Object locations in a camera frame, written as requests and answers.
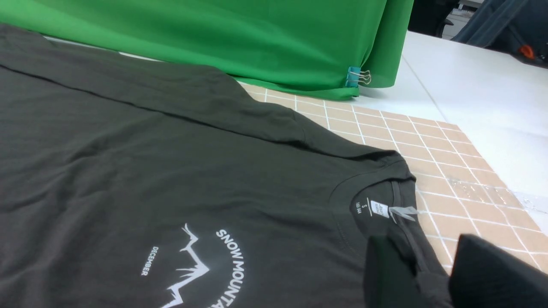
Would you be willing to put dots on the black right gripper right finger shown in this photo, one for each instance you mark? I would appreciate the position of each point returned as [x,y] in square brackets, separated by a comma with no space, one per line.
[485,276]

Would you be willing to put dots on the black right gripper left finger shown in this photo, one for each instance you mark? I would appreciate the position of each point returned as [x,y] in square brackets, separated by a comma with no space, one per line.
[388,281]

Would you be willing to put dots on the gray long-sleeved shirt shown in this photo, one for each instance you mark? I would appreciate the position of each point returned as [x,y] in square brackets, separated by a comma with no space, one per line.
[128,183]

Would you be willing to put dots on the beige grid mat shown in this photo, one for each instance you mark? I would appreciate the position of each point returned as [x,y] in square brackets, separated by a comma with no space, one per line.
[457,190]

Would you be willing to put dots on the teal binder clip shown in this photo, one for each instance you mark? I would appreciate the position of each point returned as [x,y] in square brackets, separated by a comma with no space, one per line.
[356,77]

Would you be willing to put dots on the green backdrop cloth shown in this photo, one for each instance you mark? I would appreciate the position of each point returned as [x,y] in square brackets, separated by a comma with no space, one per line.
[303,47]

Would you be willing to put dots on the dark office chair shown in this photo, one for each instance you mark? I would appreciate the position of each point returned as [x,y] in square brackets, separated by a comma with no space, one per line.
[428,17]

